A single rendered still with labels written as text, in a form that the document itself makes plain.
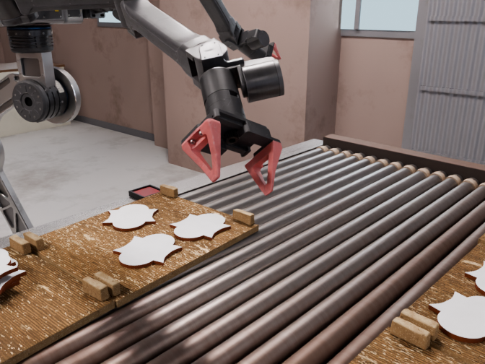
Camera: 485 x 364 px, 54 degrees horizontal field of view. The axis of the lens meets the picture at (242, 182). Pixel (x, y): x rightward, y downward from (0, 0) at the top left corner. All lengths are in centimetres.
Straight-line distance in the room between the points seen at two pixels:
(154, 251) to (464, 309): 59
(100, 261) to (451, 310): 67
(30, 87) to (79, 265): 84
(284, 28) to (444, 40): 107
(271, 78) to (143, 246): 49
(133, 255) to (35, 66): 92
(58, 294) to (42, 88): 92
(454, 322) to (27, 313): 71
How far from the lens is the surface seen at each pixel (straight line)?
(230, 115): 67
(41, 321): 88
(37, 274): 102
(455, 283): 99
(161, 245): 104
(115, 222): 116
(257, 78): 73
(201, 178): 151
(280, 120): 366
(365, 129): 381
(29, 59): 176
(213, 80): 73
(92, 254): 105
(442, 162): 169
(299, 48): 349
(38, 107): 171
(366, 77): 375
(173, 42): 88
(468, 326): 86
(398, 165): 171
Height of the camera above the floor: 142
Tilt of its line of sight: 20 degrees down
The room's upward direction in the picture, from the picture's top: straight up
